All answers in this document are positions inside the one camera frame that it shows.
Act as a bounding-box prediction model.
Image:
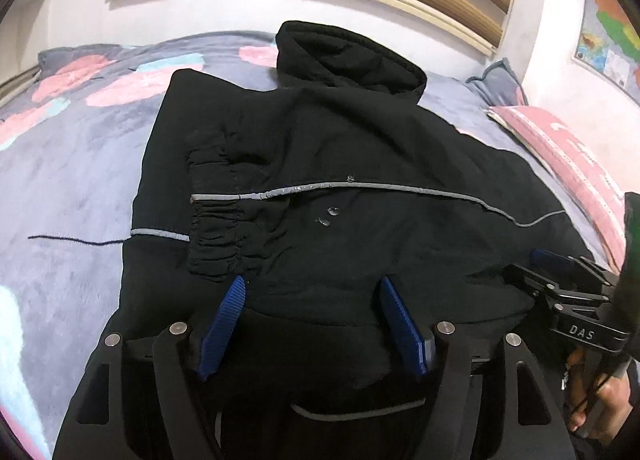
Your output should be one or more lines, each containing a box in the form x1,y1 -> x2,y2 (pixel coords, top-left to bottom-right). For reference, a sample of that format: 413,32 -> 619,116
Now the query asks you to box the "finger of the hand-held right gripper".
531,248 -> 618,285
502,265 -> 558,297

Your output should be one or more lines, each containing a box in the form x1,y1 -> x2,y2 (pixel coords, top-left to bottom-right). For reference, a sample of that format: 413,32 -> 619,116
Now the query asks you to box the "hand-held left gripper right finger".
378,276 -> 576,460

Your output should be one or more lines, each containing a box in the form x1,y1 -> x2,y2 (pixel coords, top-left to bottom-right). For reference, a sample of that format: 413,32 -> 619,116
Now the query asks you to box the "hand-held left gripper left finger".
52,275 -> 247,460

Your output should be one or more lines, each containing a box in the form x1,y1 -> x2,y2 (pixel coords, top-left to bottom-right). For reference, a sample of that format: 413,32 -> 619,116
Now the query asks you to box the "black hooded jacket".
52,20 -> 596,460

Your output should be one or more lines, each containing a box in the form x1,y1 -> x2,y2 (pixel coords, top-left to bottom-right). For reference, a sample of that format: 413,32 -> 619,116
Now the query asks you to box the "person's right hand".
567,346 -> 640,441

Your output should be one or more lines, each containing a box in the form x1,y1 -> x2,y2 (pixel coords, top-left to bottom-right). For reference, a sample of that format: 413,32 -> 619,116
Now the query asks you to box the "pink pillow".
487,104 -> 640,271

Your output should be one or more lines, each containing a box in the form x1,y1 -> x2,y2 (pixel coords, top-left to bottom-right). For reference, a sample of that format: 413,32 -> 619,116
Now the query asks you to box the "black thread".
27,235 -> 126,245

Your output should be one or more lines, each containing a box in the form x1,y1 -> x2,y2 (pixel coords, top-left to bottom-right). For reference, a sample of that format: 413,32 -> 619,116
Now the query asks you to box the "grey pillow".
465,58 -> 528,108

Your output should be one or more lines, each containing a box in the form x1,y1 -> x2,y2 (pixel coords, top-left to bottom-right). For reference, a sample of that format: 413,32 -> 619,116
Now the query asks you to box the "grey floral blanket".
0,30 -> 601,460

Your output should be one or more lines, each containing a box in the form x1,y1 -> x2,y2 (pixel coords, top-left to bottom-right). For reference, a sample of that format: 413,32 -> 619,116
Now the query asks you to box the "colourful wall map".
572,0 -> 640,105

